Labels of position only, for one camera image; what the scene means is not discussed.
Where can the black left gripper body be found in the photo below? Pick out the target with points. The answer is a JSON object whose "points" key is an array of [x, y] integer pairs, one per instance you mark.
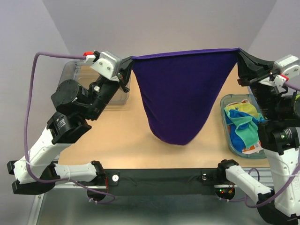
{"points": [[102, 93]]}

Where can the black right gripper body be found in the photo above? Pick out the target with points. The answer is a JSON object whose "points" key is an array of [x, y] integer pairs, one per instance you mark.
{"points": [[254, 75]]}

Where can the purple towel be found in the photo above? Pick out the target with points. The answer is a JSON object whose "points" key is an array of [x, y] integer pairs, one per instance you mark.
{"points": [[178, 89]]}

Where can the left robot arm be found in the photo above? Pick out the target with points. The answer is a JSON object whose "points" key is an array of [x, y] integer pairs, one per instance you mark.
{"points": [[37, 172]]}

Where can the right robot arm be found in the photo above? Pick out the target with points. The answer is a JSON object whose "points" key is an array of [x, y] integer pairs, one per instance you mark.
{"points": [[278, 135]]}

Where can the smoky clear plastic bin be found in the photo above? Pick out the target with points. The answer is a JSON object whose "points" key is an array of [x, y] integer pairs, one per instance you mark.
{"points": [[82, 73]]}

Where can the yellow towel teal trim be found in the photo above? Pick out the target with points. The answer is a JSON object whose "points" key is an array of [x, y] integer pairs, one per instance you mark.
{"points": [[241, 109]]}

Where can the teal plastic bin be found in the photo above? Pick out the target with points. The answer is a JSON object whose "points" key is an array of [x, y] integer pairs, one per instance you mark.
{"points": [[231, 98]]}

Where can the blue towel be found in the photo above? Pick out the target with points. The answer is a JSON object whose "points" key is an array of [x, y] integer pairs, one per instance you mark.
{"points": [[244, 131]]}

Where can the orange white patterned towel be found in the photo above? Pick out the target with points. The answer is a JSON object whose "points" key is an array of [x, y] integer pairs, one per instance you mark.
{"points": [[254, 148]]}

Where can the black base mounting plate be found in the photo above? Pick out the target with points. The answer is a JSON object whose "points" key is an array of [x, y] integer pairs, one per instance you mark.
{"points": [[185, 181]]}

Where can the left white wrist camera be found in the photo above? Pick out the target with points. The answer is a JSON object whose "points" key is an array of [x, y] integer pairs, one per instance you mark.
{"points": [[104, 63]]}

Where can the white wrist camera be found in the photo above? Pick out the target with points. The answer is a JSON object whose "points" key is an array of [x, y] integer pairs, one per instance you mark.
{"points": [[283, 69], [104, 63]]}

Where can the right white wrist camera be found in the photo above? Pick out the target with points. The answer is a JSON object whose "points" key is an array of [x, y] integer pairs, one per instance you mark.
{"points": [[283, 69]]}

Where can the aluminium frame rail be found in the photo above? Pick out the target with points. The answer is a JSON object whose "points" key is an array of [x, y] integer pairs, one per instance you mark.
{"points": [[121, 139]]}

